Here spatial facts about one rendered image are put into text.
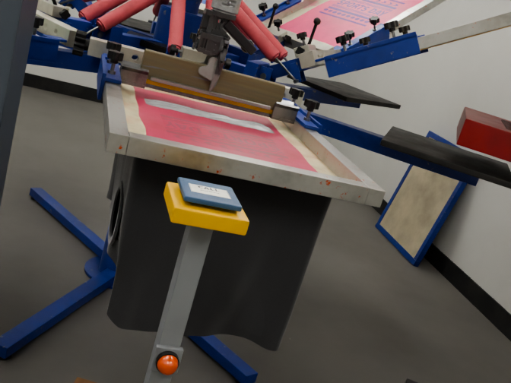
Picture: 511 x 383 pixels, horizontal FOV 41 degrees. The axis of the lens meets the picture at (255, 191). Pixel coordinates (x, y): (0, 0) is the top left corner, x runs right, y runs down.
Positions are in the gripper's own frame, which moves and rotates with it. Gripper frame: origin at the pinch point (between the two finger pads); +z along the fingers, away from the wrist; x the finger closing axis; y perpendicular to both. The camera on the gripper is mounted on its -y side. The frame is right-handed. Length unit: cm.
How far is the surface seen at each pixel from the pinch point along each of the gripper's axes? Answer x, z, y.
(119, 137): 61, 4, 27
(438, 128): -215, 24, -200
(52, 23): -37, -1, 46
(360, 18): -125, -29, -87
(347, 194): 61, 6, -21
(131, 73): 2.6, 1.6, 22.4
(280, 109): 2.6, 1.3, -20.5
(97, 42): -21.2, -0.8, 31.8
